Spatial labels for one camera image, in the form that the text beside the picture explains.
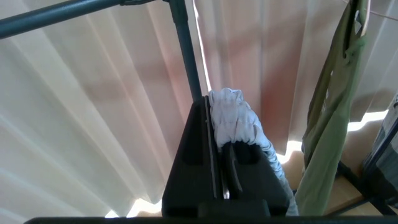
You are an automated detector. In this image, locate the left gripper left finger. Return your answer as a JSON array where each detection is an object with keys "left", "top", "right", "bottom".
[{"left": 161, "top": 95, "right": 219, "bottom": 218}]

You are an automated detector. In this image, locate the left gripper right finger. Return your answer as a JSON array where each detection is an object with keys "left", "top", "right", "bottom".
[{"left": 217, "top": 141, "right": 290, "bottom": 218}]

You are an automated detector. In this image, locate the pale grey garment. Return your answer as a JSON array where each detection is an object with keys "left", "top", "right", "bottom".
[{"left": 207, "top": 87, "right": 300, "bottom": 217}]

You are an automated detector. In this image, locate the green long-sleeved shirt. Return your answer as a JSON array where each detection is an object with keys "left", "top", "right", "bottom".
[{"left": 294, "top": 0, "right": 370, "bottom": 217}]

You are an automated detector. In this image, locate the pink clothes hanger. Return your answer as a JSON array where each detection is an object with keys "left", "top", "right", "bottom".
[{"left": 341, "top": 0, "right": 398, "bottom": 35}]

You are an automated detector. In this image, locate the black clothes rack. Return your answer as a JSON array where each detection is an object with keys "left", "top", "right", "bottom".
[{"left": 0, "top": 0, "right": 398, "bottom": 217}]

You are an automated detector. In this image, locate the beige curtain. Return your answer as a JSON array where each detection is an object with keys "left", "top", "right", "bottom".
[{"left": 0, "top": 0, "right": 398, "bottom": 218}]

